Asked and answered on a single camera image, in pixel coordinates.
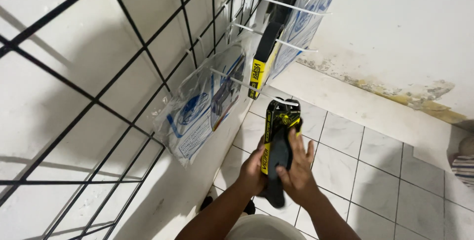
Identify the person's left hand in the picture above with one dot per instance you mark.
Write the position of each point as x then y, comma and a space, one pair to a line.
251, 175

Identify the person's right hand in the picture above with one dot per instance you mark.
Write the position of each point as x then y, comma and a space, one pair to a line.
300, 177

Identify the person's left fingers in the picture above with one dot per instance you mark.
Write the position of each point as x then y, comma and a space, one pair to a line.
260, 154

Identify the black belt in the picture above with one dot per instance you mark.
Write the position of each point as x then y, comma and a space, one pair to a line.
277, 147
263, 54

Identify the long white display hook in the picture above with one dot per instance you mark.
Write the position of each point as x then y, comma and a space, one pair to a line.
287, 43
244, 85
289, 6

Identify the person's black shoe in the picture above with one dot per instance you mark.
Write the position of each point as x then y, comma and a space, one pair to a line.
207, 203

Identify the person's beige shorts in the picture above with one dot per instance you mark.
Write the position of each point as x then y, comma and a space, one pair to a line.
264, 229

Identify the clear blue-print plastic packet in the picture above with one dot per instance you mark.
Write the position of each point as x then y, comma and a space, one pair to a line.
307, 25
196, 110

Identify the black belt in yellow sleeve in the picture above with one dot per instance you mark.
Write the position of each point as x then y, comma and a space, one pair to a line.
263, 54

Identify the striped cloth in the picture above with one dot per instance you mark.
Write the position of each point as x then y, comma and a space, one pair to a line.
464, 169

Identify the beige round object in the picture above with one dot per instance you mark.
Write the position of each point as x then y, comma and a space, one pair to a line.
467, 145

